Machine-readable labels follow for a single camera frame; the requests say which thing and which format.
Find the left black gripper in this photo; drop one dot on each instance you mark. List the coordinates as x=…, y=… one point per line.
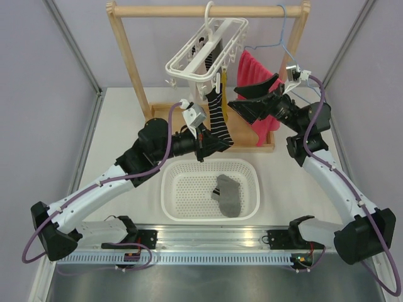
x=205, y=142

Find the blue wire hanger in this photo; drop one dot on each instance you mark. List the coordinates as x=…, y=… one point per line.
x=289, y=57

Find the white slotted cable duct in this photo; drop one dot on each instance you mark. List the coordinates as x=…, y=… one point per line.
x=165, y=258

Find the aluminium mounting rail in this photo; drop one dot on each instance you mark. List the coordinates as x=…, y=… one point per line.
x=207, y=240

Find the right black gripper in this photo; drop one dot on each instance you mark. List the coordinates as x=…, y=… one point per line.
x=252, y=109

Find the pink towel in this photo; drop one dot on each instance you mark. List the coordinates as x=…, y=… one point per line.
x=251, y=71

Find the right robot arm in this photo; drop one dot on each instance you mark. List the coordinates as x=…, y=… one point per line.
x=366, y=230

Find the white sock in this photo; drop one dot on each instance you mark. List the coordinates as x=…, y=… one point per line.
x=199, y=90

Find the black white-striped sock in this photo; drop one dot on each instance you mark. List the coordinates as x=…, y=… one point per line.
x=214, y=99

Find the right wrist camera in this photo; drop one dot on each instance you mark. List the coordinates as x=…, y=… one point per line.
x=295, y=75

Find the white plastic clip hanger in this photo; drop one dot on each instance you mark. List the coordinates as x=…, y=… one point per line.
x=188, y=63

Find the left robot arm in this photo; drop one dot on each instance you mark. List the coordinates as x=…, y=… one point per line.
x=60, y=226

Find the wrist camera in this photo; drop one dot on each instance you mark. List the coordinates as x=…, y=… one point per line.
x=193, y=114
x=295, y=75

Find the grey striped-cuff sock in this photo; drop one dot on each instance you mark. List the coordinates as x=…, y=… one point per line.
x=227, y=194

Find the yellow bear sock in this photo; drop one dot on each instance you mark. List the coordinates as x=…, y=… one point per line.
x=224, y=96

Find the right aluminium frame post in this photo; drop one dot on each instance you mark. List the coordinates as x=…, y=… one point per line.
x=349, y=39

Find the aluminium frame post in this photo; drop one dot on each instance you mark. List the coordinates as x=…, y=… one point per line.
x=349, y=39
x=64, y=29

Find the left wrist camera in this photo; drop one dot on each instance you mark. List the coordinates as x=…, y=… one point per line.
x=193, y=114

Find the white perforated plastic basket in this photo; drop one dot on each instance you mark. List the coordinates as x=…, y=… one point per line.
x=187, y=188

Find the left aluminium frame post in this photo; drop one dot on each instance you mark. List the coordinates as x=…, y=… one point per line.
x=64, y=29

